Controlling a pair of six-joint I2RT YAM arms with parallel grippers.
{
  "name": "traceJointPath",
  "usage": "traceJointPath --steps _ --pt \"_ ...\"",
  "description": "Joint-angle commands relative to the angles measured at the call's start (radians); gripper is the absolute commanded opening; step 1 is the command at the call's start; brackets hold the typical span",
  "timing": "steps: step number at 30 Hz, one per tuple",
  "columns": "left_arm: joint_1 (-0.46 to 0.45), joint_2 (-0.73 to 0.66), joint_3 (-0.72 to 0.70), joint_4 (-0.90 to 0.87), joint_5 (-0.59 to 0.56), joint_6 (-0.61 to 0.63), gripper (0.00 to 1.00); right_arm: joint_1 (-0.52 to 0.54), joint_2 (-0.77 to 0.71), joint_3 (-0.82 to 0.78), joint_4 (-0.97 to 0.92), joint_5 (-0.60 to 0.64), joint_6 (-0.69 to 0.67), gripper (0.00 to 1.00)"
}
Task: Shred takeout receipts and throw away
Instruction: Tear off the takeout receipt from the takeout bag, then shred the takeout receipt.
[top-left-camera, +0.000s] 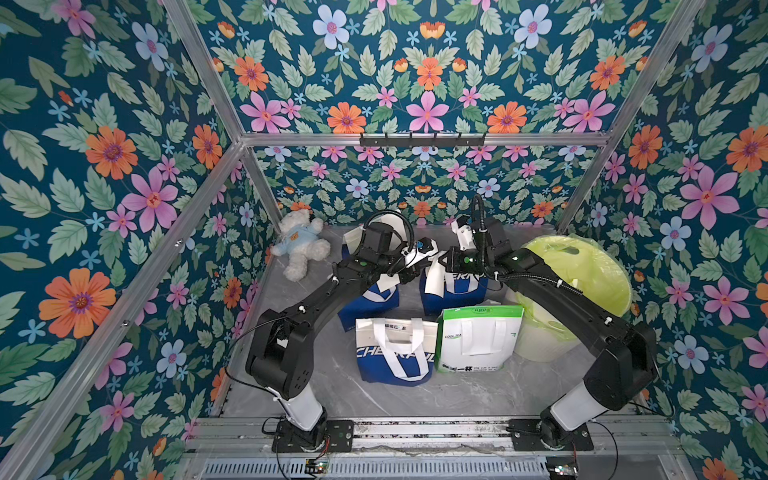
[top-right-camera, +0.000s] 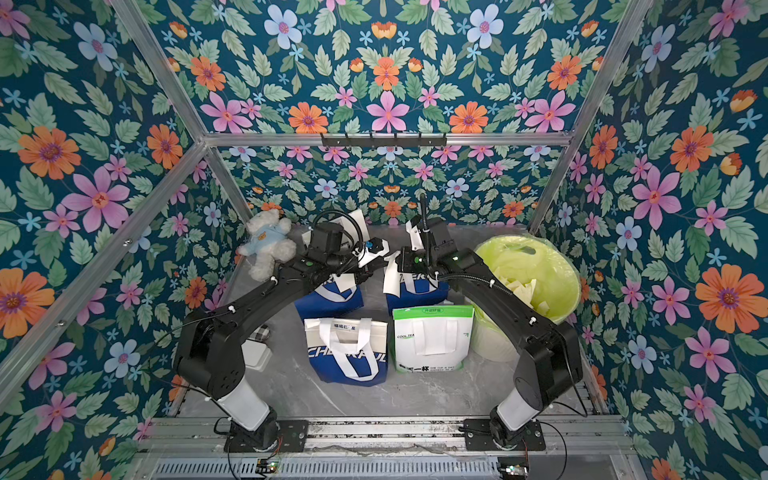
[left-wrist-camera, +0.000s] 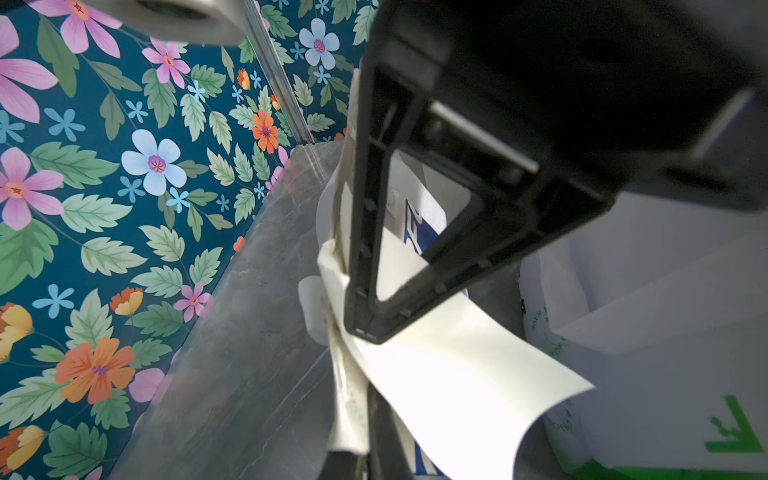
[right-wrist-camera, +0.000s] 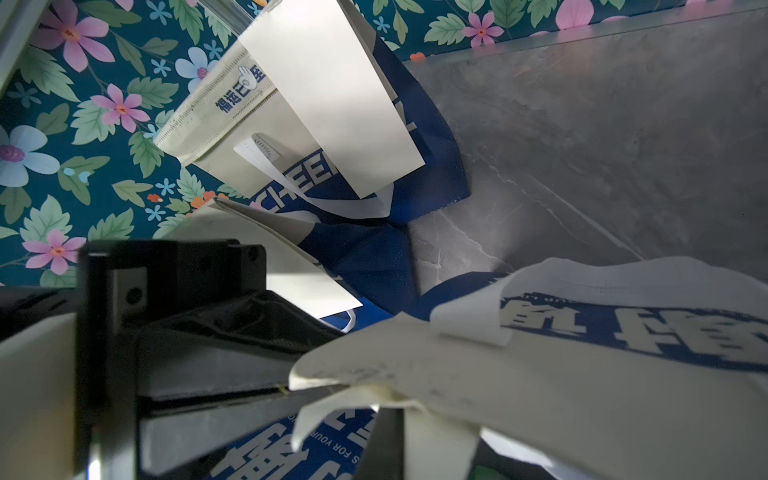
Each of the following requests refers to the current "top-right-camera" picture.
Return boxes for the blue white tote bag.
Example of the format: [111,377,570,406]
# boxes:
[302,209,367,246]
[304,318,388,387]

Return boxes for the white bag green top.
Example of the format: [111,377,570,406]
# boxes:
[393,305,474,372]

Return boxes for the white trash bin green liner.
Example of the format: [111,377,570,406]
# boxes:
[470,235,581,363]

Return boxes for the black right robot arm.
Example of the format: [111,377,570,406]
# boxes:
[396,195,583,449]

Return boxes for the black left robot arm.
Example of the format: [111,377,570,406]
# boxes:
[173,210,390,451]

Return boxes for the middle right blue white bag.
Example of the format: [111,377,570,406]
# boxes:
[383,272,449,314]

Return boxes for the middle left blue white bag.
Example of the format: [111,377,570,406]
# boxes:
[294,273,364,320]

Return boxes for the white teddy bear blue shirt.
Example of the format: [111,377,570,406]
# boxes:
[237,210,297,282]

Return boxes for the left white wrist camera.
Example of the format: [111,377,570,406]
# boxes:
[358,237,390,268]

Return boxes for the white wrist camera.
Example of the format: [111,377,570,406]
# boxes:
[358,237,390,268]
[405,217,425,251]

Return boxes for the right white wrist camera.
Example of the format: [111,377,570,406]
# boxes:
[405,217,425,251]

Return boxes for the plaid box near wall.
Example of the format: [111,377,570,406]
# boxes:
[248,325,271,343]

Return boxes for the white pad near wall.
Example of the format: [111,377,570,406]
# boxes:
[241,340,273,372]

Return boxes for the black wall hook rail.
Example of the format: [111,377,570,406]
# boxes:
[320,133,448,149]

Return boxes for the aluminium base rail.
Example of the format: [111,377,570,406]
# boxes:
[126,415,648,479]

